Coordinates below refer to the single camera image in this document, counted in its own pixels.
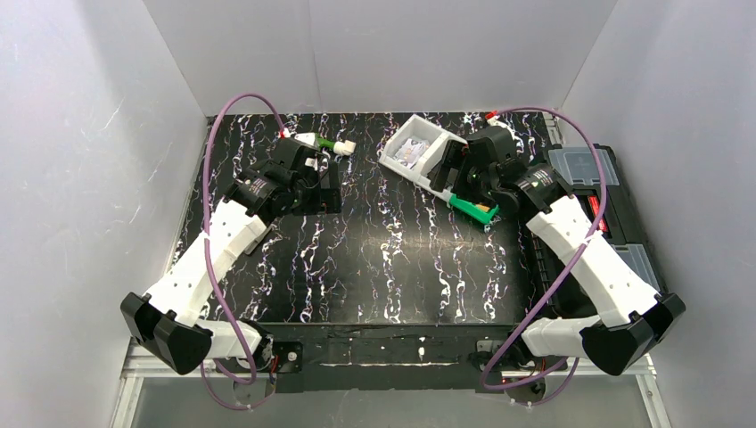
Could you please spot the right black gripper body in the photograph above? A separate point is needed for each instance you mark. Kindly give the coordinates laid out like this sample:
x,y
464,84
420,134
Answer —
x,y
447,171

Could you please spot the cards in white bin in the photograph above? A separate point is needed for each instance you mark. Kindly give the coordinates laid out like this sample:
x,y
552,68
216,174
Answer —
x,y
410,151

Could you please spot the aluminium frame rail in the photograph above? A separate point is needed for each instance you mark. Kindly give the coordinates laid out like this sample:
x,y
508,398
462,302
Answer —
x,y
411,382

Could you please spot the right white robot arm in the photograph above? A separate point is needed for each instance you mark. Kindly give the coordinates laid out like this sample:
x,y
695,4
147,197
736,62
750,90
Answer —
x,y
631,316

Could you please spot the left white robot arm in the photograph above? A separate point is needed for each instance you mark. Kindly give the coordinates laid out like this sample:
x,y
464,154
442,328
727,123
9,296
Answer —
x,y
166,319

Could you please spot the white two-compartment bin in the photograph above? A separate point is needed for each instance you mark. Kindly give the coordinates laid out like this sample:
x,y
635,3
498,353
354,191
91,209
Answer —
x,y
419,174

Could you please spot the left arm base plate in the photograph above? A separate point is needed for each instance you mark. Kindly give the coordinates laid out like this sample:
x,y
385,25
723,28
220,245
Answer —
x,y
278,357

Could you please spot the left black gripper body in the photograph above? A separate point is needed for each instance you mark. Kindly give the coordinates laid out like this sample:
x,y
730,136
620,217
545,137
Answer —
x,y
329,188

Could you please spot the black tool box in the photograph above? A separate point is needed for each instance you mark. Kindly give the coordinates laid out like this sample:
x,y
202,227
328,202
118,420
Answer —
x,y
620,225

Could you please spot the green plastic bin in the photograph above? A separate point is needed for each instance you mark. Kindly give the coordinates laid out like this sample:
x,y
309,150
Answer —
x,y
469,209

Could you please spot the green white pipe fitting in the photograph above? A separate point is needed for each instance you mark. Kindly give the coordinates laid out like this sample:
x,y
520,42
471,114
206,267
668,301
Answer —
x,y
342,148

